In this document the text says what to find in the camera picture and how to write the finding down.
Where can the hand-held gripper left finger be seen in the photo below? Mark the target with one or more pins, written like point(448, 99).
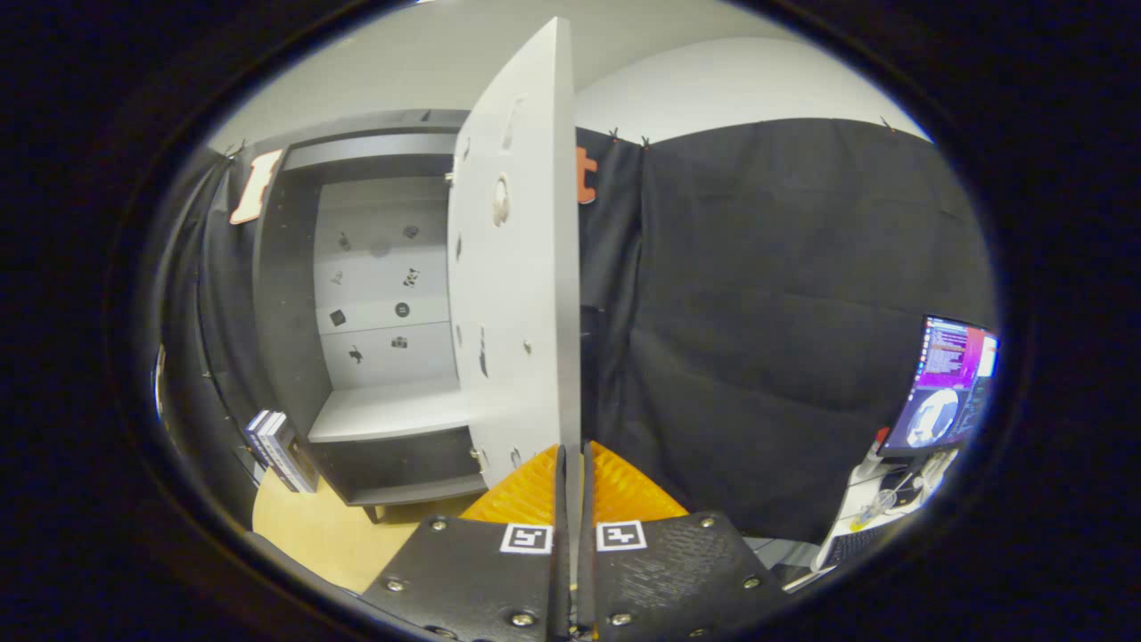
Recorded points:
point(499, 588)

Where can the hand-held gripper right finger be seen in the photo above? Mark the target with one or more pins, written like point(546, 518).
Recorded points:
point(660, 580)

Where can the white cabinet door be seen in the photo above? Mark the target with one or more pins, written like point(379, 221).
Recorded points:
point(517, 312)

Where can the dark keyboard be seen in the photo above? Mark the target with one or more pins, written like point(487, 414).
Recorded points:
point(851, 544)

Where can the white cabinet shelf board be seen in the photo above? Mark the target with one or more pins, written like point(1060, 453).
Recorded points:
point(392, 412)

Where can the white bottle with red cap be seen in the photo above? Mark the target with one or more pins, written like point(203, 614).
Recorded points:
point(874, 459)

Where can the blue and white book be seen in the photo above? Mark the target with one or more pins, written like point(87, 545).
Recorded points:
point(263, 437)
point(290, 459)

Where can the black backdrop cloth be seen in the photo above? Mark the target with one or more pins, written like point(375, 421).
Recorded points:
point(758, 312)

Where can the computer monitor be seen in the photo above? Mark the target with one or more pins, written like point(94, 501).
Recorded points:
point(945, 383)

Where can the dark grey cabinet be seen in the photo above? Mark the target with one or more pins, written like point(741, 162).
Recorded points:
point(290, 312)

